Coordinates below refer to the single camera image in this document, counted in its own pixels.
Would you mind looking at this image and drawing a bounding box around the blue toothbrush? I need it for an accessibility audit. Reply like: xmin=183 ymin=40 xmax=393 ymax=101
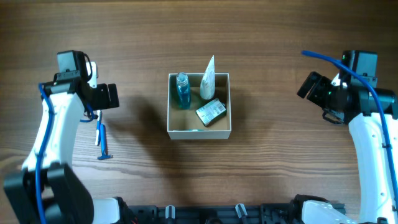
xmin=95 ymin=110 xmax=102 ymax=146

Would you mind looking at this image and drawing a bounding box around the blue disposable razor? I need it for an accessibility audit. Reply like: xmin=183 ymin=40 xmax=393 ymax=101
xmin=98 ymin=124 xmax=113 ymax=160

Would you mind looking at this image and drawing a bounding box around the blue mouthwash bottle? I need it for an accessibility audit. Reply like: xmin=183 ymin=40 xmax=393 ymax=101
xmin=176 ymin=72 xmax=191 ymax=110

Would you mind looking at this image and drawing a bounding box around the teal toothpaste tube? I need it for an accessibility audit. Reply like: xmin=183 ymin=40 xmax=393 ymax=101
xmin=172 ymin=129 xmax=206 ymax=132

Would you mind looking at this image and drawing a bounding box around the white bamboo conditioner tube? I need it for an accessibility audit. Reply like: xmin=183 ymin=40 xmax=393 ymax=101
xmin=200 ymin=56 xmax=215 ymax=100

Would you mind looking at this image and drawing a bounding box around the green soap box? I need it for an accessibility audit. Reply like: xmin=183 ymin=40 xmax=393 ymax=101
xmin=196 ymin=98 xmax=227 ymax=126

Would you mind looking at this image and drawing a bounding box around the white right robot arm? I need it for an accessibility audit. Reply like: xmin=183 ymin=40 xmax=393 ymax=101
xmin=297 ymin=50 xmax=397 ymax=223

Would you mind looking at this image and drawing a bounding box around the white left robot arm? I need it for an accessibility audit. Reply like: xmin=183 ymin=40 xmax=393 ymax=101
xmin=3 ymin=50 xmax=123 ymax=223

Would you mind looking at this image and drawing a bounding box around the white cardboard box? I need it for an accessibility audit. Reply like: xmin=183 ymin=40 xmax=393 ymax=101
xmin=167 ymin=73 xmax=232 ymax=140

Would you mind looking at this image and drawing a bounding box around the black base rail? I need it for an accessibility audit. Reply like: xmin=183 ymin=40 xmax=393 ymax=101
xmin=129 ymin=203 xmax=303 ymax=224

